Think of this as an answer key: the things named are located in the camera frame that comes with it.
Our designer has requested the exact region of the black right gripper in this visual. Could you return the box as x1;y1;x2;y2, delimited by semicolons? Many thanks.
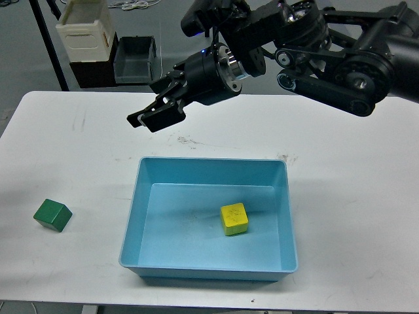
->
126;43;244;133

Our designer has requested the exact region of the white coiled rope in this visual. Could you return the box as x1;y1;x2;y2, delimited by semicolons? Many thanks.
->
107;0;163;11

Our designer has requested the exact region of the black crate under cream crate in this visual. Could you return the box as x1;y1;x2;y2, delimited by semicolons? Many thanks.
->
69;34;119;88

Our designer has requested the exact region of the light blue plastic box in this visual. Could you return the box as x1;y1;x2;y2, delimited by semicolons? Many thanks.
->
119;157;299;281

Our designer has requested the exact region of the white cable with plug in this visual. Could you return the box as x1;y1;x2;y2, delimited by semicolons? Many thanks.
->
158;19;164;82

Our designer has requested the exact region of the yellow block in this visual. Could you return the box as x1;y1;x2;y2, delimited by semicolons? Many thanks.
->
220;203;249;236

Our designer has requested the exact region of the green block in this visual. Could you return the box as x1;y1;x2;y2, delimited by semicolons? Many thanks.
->
33;199;73;232

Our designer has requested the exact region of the black frame leg left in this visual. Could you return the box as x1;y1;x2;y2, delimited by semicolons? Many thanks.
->
29;0;69;92

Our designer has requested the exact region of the cream plastic crate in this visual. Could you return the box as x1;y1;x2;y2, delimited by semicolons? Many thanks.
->
56;1;115;62

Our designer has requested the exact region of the dark grey open bin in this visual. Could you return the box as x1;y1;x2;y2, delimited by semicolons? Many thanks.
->
113;36;156;85

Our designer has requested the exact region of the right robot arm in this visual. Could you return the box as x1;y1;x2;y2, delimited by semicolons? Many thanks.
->
127;1;418;132

